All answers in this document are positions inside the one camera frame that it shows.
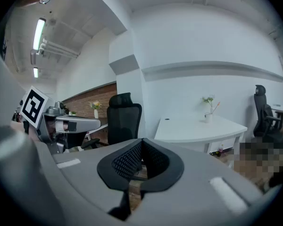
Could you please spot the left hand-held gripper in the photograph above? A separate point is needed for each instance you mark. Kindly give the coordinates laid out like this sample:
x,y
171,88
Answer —
x,y
33,107

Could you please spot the white cup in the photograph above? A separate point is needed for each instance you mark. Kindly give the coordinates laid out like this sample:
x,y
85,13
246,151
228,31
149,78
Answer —
x,y
208,118

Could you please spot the small green potted plant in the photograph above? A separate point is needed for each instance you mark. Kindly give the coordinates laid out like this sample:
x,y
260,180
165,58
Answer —
x,y
73,113

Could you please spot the white ceiling pipes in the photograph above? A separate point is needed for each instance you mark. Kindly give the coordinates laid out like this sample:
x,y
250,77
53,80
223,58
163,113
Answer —
x,y
59,48

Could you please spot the black office chair with headrest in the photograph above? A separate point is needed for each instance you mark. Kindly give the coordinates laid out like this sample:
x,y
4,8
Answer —
x,y
259,112

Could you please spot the person's left hand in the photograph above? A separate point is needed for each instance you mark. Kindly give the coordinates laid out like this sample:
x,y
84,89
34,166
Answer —
x,y
65,126

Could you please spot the black mesh office chair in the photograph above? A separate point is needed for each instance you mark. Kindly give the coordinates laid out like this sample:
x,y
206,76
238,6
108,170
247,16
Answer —
x,y
122,123

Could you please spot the orange star wand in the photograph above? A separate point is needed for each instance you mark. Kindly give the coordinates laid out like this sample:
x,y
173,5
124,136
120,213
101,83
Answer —
x,y
215,107

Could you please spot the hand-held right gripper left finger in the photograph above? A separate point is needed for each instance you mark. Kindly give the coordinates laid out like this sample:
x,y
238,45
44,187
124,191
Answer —
x,y
85,168

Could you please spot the ceiling tube lamp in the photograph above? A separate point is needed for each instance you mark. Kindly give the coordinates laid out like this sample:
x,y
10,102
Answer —
x,y
35,72
39,33

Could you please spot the dark drink bottle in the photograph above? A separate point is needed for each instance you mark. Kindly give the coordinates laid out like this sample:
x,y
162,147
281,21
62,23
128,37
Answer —
x,y
220,150

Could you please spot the white vase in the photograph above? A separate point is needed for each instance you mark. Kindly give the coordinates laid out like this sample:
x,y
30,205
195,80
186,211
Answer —
x,y
211,110
96,114

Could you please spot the white flower bouquet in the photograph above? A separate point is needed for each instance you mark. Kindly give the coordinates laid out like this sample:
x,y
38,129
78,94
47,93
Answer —
x,y
208,99

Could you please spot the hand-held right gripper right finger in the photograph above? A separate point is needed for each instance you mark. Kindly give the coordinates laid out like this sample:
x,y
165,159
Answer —
x,y
191,185

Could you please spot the yellow flower bouquet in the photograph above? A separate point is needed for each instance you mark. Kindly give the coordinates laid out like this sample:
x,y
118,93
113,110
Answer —
x,y
96,105

